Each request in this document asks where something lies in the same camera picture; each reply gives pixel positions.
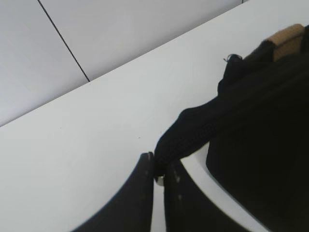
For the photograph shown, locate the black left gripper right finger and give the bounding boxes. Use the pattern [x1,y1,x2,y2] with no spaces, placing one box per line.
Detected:
[164,160,264,232]

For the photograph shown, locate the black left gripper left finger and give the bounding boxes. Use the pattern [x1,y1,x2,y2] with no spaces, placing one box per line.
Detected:
[75,152,154,232]

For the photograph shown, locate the black tote bag tan handles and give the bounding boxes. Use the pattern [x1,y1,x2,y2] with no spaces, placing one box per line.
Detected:
[154,24,309,232]

